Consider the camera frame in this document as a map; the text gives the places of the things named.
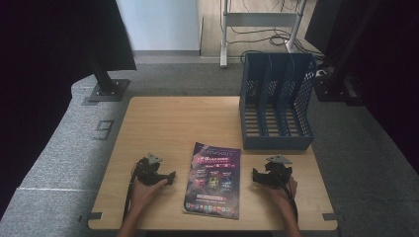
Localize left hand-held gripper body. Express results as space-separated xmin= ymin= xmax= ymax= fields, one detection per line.
xmin=133 ymin=152 xmax=168 ymax=187

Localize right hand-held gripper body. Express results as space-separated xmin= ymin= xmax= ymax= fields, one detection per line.
xmin=262 ymin=154 xmax=293 ymax=189

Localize blue file rack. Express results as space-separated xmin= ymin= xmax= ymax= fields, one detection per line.
xmin=238 ymin=51 xmax=318 ymax=151

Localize purple magazine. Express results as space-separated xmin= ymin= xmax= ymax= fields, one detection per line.
xmin=182 ymin=141 xmax=242 ymax=221

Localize person's left hand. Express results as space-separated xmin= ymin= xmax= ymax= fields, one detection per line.
xmin=129 ymin=170 xmax=169 ymax=212

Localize person's right hand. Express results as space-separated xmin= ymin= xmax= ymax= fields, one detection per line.
xmin=266 ymin=177 xmax=299 ymax=212

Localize black stand with base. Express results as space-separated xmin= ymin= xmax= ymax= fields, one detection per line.
xmin=313 ymin=0 xmax=383 ymax=107

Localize black curtain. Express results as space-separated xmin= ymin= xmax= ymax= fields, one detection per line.
xmin=303 ymin=0 xmax=419 ymax=174
xmin=0 ymin=0 xmax=137 ymax=220

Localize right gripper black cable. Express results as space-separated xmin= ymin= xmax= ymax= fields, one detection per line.
xmin=278 ymin=176 xmax=300 ymax=223

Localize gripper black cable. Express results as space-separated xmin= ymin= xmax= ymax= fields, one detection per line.
xmin=278 ymin=176 xmax=300 ymax=223
xmin=122 ymin=172 xmax=136 ymax=223

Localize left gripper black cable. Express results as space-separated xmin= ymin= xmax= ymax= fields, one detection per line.
xmin=122 ymin=172 xmax=136 ymax=223

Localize grey table bracket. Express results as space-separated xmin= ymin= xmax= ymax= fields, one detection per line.
xmin=321 ymin=211 xmax=346 ymax=222
xmin=78 ymin=211 xmax=104 ymax=223

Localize black post with base plate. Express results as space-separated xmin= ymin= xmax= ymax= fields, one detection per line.
xmin=86 ymin=53 xmax=130 ymax=103

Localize black floor cables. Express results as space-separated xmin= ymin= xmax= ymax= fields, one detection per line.
xmin=226 ymin=0 xmax=326 ymax=64

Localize white metal stand frame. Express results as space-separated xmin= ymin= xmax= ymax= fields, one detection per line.
xmin=219 ymin=0 xmax=309 ymax=69

